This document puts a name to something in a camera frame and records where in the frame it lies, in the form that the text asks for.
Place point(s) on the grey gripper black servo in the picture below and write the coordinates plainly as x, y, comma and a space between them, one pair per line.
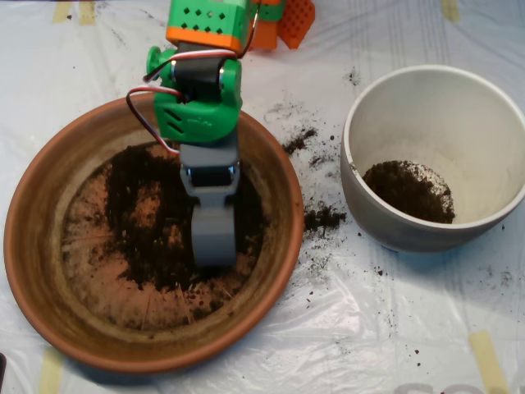
209, 158

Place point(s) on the dark soil pile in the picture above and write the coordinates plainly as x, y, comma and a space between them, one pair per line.
131, 184

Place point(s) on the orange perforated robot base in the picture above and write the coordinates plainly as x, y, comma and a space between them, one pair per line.
297, 24

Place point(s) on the large spilled soil clump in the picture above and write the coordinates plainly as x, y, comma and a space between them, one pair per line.
322, 217

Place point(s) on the small spilled soil clump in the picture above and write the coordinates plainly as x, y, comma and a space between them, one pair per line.
297, 141

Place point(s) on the terracotta saucer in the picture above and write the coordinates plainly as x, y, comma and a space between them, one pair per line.
41, 246

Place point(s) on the dark soil in pot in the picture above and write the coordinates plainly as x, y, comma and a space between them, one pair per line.
406, 193

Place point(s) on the white ceramic pot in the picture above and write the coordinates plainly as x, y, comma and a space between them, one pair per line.
430, 115

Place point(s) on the clear plastic cover sheet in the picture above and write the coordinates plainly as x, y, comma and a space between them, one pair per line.
369, 320

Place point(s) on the beige masking tape strip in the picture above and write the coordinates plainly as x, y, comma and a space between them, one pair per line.
488, 361
61, 11
87, 13
51, 373
450, 10

